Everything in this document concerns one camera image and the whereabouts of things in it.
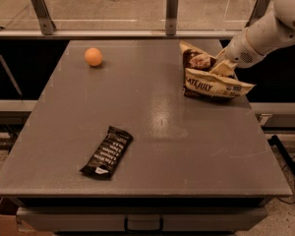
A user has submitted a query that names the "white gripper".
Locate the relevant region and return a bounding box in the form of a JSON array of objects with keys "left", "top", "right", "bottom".
[{"left": 210, "top": 29, "right": 265, "bottom": 77}]

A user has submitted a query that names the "brown sea salt chip bag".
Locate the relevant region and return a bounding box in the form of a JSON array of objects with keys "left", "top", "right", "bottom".
[{"left": 180, "top": 40, "right": 254, "bottom": 100}]

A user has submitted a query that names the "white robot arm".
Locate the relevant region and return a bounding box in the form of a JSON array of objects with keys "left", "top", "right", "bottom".
[{"left": 210, "top": 0, "right": 295, "bottom": 76}]

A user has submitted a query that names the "black rxbar chocolate bar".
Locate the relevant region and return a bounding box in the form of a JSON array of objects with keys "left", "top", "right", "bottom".
[{"left": 80, "top": 126, "right": 133, "bottom": 179}]

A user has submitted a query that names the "black stand leg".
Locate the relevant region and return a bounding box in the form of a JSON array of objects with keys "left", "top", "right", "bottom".
[{"left": 268, "top": 135, "right": 295, "bottom": 177}]

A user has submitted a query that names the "orange fruit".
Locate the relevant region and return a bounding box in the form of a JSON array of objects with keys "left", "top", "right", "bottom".
[{"left": 85, "top": 48, "right": 102, "bottom": 67}]

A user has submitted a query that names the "cardboard box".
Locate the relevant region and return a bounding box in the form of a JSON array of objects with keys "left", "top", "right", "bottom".
[{"left": 0, "top": 198, "right": 53, "bottom": 236}]

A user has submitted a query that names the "right metal rail bracket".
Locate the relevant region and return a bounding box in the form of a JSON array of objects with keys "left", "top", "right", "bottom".
[{"left": 246, "top": 0, "right": 271, "bottom": 27}]

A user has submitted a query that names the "metal rail bracket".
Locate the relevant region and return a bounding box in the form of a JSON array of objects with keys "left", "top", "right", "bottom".
[
  {"left": 30, "top": 0, "right": 56, "bottom": 35},
  {"left": 246, "top": 0, "right": 271, "bottom": 27},
  {"left": 165, "top": 0, "right": 179, "bottom": 35}
]

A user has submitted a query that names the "middle metal rail bracket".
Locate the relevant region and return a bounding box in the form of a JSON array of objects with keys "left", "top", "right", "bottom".
[{"left": 165, "top": 0, "right": 179, "bottom": 35}]

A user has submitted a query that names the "grey drawer with handle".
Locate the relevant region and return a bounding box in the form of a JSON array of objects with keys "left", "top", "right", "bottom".
[{"left": 17, "top": 207, "right": 267, "bottom": 233}]

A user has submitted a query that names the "left metal rail bracket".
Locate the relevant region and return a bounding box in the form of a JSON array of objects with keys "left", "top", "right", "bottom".
[{"left": 30, "top": 0, "right": 56, "bottom": 35}]

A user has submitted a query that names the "horizontal metal rail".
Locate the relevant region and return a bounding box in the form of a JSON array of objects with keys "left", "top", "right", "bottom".
[{"left": 0, "top": 29, "right": 238, "bottom": 40}]

